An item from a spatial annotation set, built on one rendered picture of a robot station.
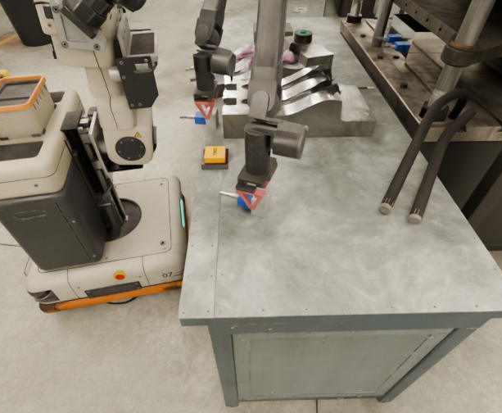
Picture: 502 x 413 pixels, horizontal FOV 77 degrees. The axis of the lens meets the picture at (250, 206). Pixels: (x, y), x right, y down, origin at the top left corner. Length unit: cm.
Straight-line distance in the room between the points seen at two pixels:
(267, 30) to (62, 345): 147
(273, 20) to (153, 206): 115
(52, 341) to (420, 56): 205
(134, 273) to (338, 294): 96
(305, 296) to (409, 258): 26
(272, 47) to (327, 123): 46
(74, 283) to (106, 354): 33
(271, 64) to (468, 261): 61
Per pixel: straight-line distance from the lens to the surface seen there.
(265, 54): 69
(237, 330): 77
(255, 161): 70
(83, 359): 163
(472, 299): 82
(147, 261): 143
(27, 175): 118
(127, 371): 155
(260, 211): 80
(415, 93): 157
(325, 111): 107
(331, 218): 84
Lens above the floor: 140
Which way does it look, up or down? 45 degrees down
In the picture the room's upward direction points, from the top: straight up
